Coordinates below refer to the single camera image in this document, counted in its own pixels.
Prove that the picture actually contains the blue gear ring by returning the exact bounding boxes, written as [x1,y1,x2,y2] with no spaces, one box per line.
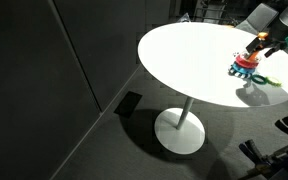
[230,61,256,76]

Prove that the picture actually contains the yellow-green gear ring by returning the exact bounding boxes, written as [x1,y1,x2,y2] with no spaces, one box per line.
[264,76,283,88]

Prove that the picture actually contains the orange ring holder peg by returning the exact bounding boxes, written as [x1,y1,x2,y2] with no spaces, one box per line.
[246,32,269,61]

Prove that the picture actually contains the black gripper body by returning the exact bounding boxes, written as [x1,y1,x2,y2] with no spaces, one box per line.
[264,33,287,50]

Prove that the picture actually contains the large black-white striped ring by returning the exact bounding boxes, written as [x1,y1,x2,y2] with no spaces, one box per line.
[228,66,256,80]

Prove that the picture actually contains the red gear ring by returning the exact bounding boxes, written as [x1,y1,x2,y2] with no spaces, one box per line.
[234,54,260,69]

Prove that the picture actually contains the black clamp tools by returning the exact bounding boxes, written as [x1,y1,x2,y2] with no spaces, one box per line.
[238,116,288,180]

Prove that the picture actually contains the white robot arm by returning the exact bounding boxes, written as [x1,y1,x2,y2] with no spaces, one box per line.
[246,3,288,58]

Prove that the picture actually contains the white table pedestal base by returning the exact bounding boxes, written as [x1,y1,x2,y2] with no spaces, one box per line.
[154,97,205,155]

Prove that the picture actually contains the black floor plate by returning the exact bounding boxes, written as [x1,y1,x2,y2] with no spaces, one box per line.
[114,91,142,118]

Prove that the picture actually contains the grey chair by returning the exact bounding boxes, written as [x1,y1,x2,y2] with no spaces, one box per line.
[236,3,278,34]

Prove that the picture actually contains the dark green gear ring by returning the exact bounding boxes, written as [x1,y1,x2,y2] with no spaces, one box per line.
[251,74,268,85]

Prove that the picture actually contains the clear gear ring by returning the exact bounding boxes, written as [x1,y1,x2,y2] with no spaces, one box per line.
[245,53,262,65]

